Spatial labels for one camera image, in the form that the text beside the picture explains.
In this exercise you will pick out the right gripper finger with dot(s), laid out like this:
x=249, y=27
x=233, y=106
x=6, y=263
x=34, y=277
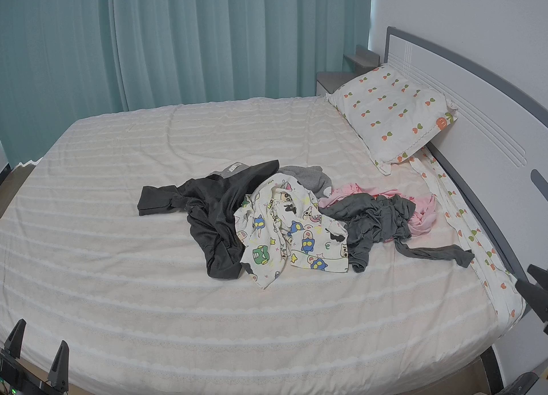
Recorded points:
x=537, y=303
x=540, y=277

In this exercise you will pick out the white printed pyjama top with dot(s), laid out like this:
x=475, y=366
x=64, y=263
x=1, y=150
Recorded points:
x=265, y=222

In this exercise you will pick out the grey bedside table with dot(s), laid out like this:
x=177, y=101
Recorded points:
x=332, y=78

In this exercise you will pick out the pink garment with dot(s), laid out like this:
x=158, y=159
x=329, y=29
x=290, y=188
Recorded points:
x=421, y=217

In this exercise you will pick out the bed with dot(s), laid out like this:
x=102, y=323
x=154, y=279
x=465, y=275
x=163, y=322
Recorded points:
x=128, y=299

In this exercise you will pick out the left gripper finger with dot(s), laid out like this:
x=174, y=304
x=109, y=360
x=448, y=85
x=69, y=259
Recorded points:
x=59, y=367
x=16, y=342

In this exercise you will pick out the dark grey garment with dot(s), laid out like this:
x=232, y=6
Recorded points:
x=376, y=222

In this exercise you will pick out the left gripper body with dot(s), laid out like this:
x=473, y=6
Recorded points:
x=25, y=378

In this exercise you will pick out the black garment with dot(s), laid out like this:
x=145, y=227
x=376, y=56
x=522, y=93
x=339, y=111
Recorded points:
x=214, y=222

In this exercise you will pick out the white printed pillow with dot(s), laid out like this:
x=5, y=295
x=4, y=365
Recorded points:
x=385, y=110

